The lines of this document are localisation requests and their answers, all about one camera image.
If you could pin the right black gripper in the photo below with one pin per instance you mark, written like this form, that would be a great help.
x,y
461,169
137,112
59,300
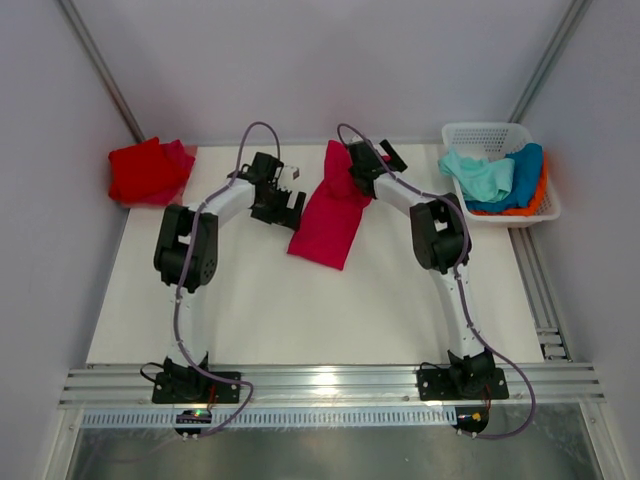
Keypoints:
x,y
351,170

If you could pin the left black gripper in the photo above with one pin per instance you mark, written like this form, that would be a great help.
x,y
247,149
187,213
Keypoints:
x,y
284,214

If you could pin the magenta t shirt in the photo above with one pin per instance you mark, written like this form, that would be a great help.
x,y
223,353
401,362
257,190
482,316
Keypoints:
x,y
332,216

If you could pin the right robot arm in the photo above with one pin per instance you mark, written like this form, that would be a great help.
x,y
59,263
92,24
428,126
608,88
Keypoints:
x,y
440,243

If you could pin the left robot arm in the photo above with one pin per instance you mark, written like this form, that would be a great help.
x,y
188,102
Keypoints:
x,y
186,257

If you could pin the mint green t shirt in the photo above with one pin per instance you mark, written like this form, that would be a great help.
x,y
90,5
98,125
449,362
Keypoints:
x,y
480,180

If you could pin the white plastic basket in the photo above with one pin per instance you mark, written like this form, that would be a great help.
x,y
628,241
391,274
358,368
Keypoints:
x,y
532,199

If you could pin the red folded t shirt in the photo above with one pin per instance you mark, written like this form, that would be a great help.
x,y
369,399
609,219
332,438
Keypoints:
x,y
142,170

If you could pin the blue t shirt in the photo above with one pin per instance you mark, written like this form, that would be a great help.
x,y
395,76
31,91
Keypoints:
x,y
522,175

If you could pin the orange t shirt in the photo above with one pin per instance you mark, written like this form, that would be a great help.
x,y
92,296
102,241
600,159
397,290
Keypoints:
x,y
537,195

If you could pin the left controller board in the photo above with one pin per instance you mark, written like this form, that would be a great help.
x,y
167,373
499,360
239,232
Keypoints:
x,y
192,422

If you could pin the controller board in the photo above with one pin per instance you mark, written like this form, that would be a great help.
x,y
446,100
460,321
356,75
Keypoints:
x,y
471,420
192,422

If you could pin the right controller board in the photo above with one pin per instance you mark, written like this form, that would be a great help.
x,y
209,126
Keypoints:
x,y
471,420

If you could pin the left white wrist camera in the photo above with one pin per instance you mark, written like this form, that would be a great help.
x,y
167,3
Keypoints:
x,y
288,178

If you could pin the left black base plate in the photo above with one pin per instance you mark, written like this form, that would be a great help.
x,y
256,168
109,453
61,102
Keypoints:
x,y
193,388

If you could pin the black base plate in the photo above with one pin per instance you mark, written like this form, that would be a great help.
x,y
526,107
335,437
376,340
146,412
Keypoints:
x,y
193,388
451,383

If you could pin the slotted grey cable duct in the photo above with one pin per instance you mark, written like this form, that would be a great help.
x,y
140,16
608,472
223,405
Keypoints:
x,y
272,417

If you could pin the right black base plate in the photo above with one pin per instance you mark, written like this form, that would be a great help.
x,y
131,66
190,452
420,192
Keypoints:
x,y
451,383

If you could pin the aluminium mounting rail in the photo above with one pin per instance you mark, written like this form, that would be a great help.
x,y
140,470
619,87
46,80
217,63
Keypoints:
x,y
112,386

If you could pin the left corner frame post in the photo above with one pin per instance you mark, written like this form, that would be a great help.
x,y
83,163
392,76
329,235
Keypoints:
x,y
91,50

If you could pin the corner frame post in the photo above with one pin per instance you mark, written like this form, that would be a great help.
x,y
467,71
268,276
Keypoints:
x,y
91,50
552,53

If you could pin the right corner frame post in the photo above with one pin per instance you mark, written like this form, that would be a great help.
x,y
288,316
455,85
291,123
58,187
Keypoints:
x,y
552,53

